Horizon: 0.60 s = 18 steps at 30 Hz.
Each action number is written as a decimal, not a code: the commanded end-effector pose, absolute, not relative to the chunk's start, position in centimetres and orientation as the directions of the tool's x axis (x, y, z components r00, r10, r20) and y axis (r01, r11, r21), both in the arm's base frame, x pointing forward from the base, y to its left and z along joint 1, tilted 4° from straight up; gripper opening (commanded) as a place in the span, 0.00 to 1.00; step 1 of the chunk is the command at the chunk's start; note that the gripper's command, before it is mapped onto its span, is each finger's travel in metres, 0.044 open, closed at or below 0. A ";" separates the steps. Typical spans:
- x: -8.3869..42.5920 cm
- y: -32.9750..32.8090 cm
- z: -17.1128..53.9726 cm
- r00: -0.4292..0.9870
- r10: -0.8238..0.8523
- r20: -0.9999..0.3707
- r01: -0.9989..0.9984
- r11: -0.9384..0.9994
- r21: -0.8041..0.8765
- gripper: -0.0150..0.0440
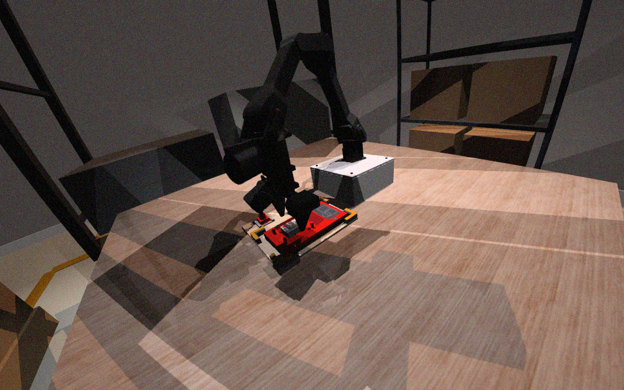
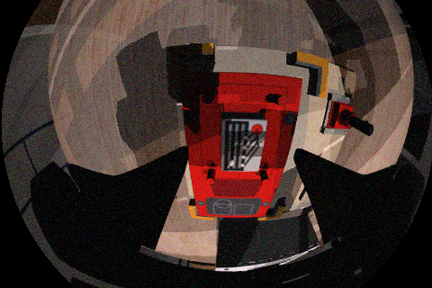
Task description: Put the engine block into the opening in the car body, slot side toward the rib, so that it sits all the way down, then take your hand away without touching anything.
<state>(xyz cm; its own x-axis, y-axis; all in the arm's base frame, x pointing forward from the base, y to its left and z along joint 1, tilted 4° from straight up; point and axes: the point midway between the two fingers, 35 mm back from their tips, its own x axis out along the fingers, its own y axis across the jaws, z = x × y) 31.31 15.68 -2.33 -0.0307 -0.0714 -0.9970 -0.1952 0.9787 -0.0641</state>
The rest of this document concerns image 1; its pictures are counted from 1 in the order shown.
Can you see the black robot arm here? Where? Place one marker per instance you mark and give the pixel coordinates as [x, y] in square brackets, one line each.
[266, 111]

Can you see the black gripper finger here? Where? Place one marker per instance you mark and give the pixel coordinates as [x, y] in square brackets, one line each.
[279, 205]
[302, 221]

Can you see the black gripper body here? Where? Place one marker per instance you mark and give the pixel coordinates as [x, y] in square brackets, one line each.
[297, 204]

